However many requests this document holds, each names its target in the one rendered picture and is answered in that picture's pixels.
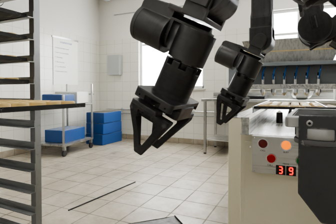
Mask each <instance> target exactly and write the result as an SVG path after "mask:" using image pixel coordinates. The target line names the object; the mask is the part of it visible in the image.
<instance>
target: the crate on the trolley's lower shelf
mask: <svg viewBox="0 0 336 224"><path fill-rule="evenodd" d="M83 138H85V127H84V126H65V143H68V142H72V141H76V140H79V139H83ZM45 142H48V143H63V127H57V128H51V129H46V130H45Z"/></svg>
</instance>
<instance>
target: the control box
mask: <svg viewBox="0 0 336 224"><path fill-rule="evenodd" d="M260 140H266V141H267V146H266V147H265V148H261V147H260V146H259V141H260ZM284 141H288V142H290V144H291V147H290V149H283V148H282V142H284ZM268 155H274V156H275V162H268V160H267V156H268ZM298 156H299V143H297V142H295V141H294V137H290V136H273V135H256V134H253V135H252V172H254V173H264V174H273V175H282V176H292V177H298V163H297V158H298ZM279 166H281V167H282V168H283V170H282V171H283V173H282V174H279ZM290 167H291V168H293V174H292V175H290V174H289V168H290Z"/></svg>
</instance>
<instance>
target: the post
mask: <svg viewBox="0 0 336 224"><path fill-rule="evenodd" d="M30 11H33V18H31V19H29V34H30V33H34V40H30V41H29V55H34V62H30V63H29V77H34V84H30V99H34V100H41V70H40V0H29V12H30ZM30 120H33V121H35V127H34V128H30V141H31V142H35V149H33V150H30V163H33V164H35V171H32V172H31V184H32V185H35V193H32V194H31V206H35V207H36V214H34V215H32V216H31V224H42V162H41V110H33V111H30Z"/></svg>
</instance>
